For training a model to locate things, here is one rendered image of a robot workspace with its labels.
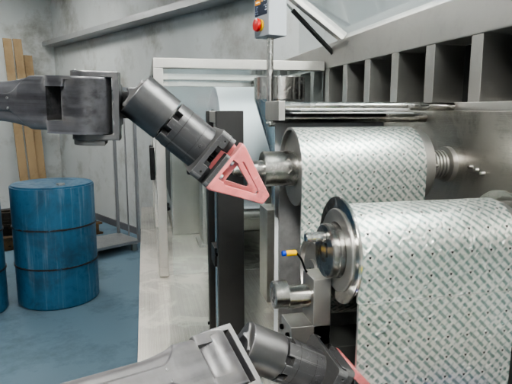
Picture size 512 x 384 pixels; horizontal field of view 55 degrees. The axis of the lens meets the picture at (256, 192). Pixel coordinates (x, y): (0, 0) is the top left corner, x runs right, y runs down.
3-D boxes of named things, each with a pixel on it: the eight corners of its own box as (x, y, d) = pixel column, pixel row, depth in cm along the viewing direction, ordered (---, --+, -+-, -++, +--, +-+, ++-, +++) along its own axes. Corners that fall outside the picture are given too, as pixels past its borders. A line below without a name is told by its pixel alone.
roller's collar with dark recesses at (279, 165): (257, 184, 94) (257, 150, 93) (288, 183, 95) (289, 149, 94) (266, 189, 87) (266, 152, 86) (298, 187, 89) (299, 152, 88)
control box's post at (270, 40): (265, 123, 120) (266, 38, 117) (272, 123, 121) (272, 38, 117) (267, 123, 119) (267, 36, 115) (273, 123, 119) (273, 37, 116)
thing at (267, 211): (249, 289, 151) (249, 100, 142) (293, 286, 154) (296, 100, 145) (260, 306, 138) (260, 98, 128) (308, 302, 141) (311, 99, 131)
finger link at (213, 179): (252, 225, 60) (192, 177, 57) (241, 212, 67) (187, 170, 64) (288, 181, 60) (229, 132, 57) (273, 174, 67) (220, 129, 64)
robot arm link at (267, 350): (246, 350, 57) (249, 309, 61) (218, 377, 60) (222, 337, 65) (296, 369, 58) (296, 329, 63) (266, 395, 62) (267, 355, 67)
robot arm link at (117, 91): (70, 145, 57) (67, 68, 56) (84, 136, 69) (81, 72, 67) (174, 146, 60) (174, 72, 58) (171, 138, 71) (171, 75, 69)
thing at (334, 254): (312, 263, 73) (316, 215, 70) (325, 262, 73) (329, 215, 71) (331, 287, 66) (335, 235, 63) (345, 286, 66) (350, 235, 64)
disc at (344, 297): (315, 272, 78) (323, 182, 73) (318, 272, 78) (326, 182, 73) (353, 325, 64) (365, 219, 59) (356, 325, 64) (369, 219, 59)
